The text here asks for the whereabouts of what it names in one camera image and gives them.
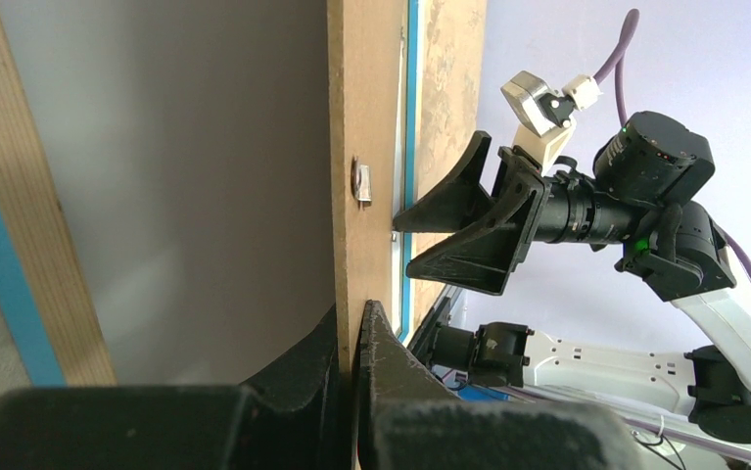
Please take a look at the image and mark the brown cardboard backing board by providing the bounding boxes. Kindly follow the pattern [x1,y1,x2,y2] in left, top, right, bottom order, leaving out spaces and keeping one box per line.
[326,0,410,378]

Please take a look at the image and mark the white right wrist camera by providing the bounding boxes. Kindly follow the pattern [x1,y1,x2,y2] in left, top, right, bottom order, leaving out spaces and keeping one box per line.
[500,70,601,175]

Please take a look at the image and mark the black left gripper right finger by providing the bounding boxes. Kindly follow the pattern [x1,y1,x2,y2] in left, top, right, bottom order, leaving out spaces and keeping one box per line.
[357,300,644,469]

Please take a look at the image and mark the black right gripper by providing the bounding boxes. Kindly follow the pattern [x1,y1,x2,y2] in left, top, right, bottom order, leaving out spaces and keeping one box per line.
[393,130,642,296]

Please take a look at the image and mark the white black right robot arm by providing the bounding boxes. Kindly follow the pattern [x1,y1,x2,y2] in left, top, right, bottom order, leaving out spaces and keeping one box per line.
[393,111,751,444]

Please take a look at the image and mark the blue wooden picture frame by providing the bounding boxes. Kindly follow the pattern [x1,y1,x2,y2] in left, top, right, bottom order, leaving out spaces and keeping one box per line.
[0,0,422,389]

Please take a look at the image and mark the grey landscape photo print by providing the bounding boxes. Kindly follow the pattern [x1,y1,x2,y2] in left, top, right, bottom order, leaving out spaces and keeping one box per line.
[0,1,334,384]

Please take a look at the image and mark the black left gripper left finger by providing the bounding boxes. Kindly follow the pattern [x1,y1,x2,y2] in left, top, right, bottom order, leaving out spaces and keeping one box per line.
[0,311,338,469]

